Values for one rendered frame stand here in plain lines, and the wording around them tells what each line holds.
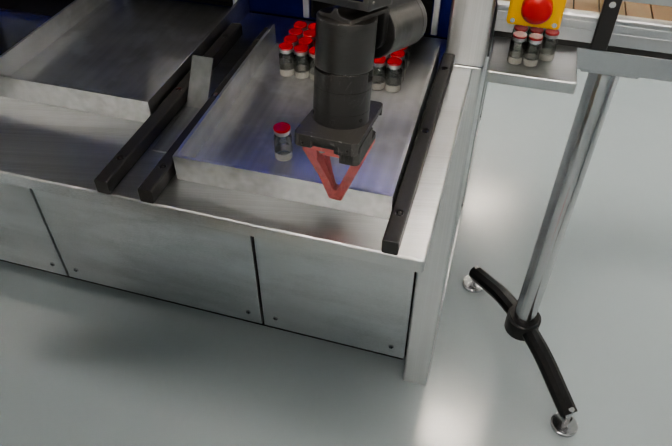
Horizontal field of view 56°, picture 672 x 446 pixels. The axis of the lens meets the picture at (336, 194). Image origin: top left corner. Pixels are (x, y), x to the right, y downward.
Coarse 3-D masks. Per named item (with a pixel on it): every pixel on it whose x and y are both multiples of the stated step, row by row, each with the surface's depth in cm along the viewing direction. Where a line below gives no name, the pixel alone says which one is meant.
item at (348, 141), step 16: (320, 80) 60; (336, 80) 59; (352, 80) 59; (368, 80) 61; (320, 96) 61; (336, 96) 60; (352, 96) 60; (368, 96) 61; (320, 112) 62; (336, 112) 61; (352, 112) 61; (368, 112) 63; (304, 128) 61; (320, 128) 62; (336, 128) 62; (352, 128) 62; (368, 128) 62; (304, 144) 61; (336, 144) 60; (352, 144) 59
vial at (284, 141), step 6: (288, 132) 75; (276, 138) 75; (282, 138) 75; (288, 138) 76; (276, 144) 76; (282, 144) 76; (288, 144) 76; (276, 150) 77; (282, 150) 76; (288, 150) 76; (276, 156) 77; (282, 156) 77; (288, 156) 77
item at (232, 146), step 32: (256, 64) 93; (416, 64) 95; (224, 96) 84; (256, 96) 88; (288, 96) 88; (384, 96) 88; (416, 96) 88; (224, 128) 83; (256, 128) 83; (384, 128) 83; (416, 128) 80; (192, 160) 73; (224, 160) 78; (256, 160) 78; (384, 160) 78; (256, 192) 73; (288, 192) 72; (320, 192) 70; (352, 192) 69; (384, 192) 73
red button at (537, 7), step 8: (528, 0) 82; (536, 0) 82; (544, 0) 81; (528, 8) 82; (536, 8) 82; (544, 8) 82; (552, 8) 82; (528, 16) 83; (536, 16) 83; (544, 16) 82; (536, 24) 84
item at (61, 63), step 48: (96, 0) 108; (144, 0) 111; (240, 0) 103; (48, 48) 98; (96, 48) 98; (144, 48) 98; (192, 48) 98; (48, 96) 86; (96, 96) 83; (144, 96) 88
